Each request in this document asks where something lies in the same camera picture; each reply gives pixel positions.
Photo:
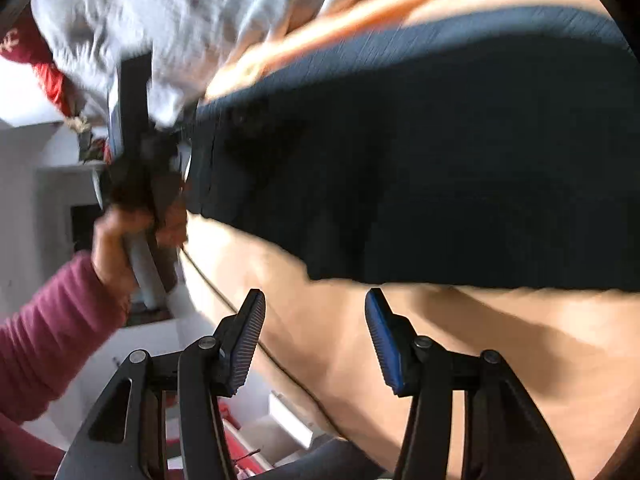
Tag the dark pants with patterned waistband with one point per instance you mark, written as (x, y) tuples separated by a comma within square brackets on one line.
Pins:
[(400, 160)]

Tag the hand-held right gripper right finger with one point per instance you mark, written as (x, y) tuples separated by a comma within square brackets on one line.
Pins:
[(384, 345)]

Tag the grey white striped blanket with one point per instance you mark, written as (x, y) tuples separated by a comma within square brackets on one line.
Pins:
[(200, 20)]

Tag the red patterned cloth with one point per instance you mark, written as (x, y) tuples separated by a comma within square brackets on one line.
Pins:
[(30, 50)]

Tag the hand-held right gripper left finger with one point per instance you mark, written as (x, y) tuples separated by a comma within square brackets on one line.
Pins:
[(247, 345)]

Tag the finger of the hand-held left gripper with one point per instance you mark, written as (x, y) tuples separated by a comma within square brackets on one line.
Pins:
[(135, 100)]

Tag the person's left hand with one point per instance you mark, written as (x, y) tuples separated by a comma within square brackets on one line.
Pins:
[(112, 250)]

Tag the orange bed sheet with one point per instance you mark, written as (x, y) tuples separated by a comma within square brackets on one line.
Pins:
[(450, 360)]

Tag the person's left forearm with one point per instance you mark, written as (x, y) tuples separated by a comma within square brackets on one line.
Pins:
[(50, 340)]

